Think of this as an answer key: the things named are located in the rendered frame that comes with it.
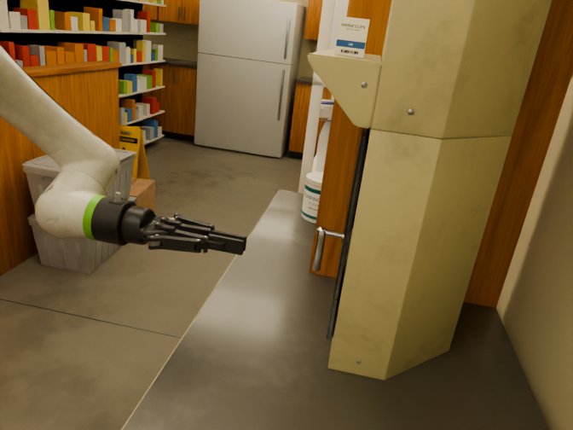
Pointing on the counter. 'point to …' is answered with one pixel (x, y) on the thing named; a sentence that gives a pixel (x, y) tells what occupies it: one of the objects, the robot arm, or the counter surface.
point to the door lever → (323, 245)
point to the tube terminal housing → (431, 175)
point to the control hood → (350, 82)
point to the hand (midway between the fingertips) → (227, 242)
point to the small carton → (351, 37)
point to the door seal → (351, 226)
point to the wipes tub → (312, 190)
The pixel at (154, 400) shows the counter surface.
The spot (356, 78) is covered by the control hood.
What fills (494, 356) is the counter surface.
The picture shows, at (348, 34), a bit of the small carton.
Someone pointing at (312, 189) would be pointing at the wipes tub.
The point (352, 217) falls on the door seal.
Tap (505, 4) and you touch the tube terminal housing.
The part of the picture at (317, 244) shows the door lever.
